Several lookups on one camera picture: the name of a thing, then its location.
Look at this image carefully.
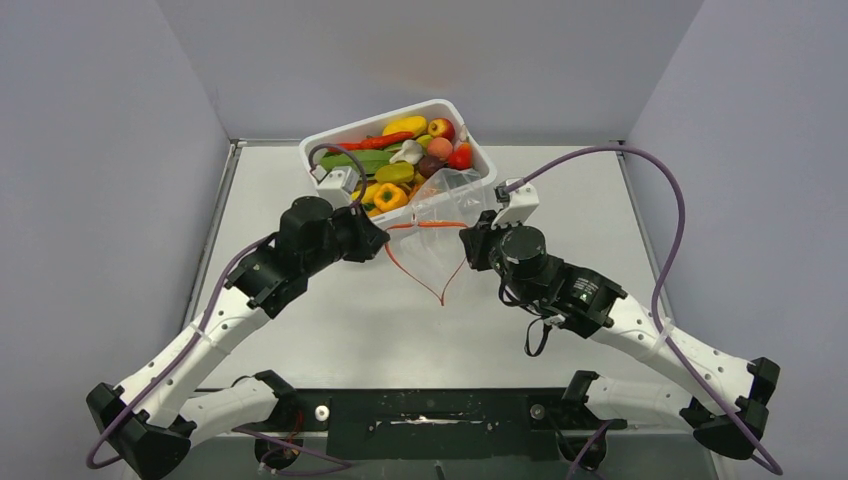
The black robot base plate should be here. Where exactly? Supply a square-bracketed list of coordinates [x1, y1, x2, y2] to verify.
[259, 388, 601, 461]

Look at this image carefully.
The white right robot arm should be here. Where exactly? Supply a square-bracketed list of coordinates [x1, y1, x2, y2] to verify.
[459, 210, 780, 460]

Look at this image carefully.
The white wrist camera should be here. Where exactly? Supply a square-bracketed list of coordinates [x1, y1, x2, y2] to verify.
[311, 165, 361, 209]
[492, 178, 540, 228]

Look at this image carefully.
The green leaf vegetable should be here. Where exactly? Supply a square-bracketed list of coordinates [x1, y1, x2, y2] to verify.
[320, 150, 393, 176]

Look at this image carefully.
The red apple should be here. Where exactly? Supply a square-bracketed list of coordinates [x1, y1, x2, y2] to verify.
[427, 117, 456, 142]

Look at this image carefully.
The white garlic bulb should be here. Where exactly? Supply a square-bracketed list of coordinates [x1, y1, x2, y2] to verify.
[389, 139, 425, 165]

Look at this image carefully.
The yellow mango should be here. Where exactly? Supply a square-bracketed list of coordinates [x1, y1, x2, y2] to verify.
[382, 115, 429, 138]

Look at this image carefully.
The clear zip top bag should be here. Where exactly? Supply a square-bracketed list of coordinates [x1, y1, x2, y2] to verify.
[385, 168, 490, 306]

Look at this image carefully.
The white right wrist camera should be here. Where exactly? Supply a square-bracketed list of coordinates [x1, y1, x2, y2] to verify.
[492, 178, 540, 228]

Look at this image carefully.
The yellow green starfruit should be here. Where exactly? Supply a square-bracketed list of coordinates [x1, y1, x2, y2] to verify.
[374, 162, 416, 185]

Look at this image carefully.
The dark purple passionfruit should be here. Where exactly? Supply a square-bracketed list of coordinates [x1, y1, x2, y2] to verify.
[417, 155, 445, 179]

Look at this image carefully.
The yellow bell pepper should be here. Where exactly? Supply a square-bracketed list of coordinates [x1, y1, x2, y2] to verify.
[373, 183, 409, 212]

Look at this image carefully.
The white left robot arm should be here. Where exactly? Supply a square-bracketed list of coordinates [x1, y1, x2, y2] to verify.
[86, 196, 390, 479]

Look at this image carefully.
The pink peach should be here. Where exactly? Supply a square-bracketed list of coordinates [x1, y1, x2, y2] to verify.
[427, 137, 454, 161]

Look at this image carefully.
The red tomato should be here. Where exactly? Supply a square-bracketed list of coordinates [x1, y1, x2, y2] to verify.
[446, 142, 473, 171]

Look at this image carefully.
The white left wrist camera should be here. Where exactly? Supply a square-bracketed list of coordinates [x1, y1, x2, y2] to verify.
[311, 165, 361, 209]

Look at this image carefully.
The white plastic bin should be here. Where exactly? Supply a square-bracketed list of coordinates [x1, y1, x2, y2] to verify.
[299, 99, 497, 226]

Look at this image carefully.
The red chili pepper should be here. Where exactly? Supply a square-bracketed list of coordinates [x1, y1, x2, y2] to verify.
[327, 131, 415, 153]

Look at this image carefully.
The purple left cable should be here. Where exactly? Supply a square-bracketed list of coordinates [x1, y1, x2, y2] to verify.
[84, 142, 369, 470]

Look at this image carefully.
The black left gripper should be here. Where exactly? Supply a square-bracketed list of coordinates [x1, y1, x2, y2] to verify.
[303, 201, 389, 276]

